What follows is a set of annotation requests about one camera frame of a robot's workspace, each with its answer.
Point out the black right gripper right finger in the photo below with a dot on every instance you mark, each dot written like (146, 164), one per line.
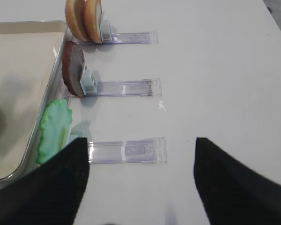
(232, 193)

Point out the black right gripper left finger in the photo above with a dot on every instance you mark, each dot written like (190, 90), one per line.
(52, 193)

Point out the green lettuce leaf standing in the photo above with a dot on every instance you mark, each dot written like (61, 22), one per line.
(55, 128)

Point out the brown meat patty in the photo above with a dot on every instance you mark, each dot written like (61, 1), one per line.
(73, 64)

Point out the right bread bun slice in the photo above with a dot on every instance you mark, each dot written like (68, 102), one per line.
(92, 19)

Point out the clear bottom rack holder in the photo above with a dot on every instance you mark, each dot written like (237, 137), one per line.
(145, 151)

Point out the clear rack holder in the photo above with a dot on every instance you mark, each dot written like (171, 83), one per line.
(93, 88)
(109, 38)
(145, 151)

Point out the clear middle rack holder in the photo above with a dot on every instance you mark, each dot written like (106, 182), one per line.
(93, 88)

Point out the silver metal tray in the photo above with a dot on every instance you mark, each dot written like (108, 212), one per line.
(30, 54)

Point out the clear top rack holder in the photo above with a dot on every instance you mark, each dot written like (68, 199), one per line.
(109, 38)

